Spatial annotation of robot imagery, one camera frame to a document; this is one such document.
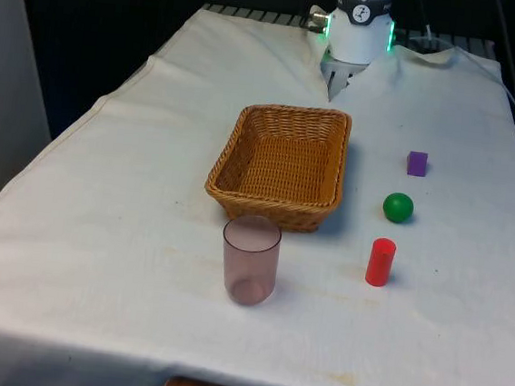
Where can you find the see-through pink cup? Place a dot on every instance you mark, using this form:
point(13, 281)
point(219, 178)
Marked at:
point(249, 270)

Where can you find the green ball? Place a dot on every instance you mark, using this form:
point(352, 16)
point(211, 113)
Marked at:
point(398, 208)

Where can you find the wicker basket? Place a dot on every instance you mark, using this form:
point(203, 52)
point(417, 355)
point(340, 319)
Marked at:
point(278, 167)

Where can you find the pale grey panel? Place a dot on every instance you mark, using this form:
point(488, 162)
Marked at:
point(7, 87)

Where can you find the red cylinder block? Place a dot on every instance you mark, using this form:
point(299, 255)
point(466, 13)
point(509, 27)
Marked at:
point(379, 264)

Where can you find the purple triangular block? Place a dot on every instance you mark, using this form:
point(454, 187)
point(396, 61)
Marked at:
point(417, 165)

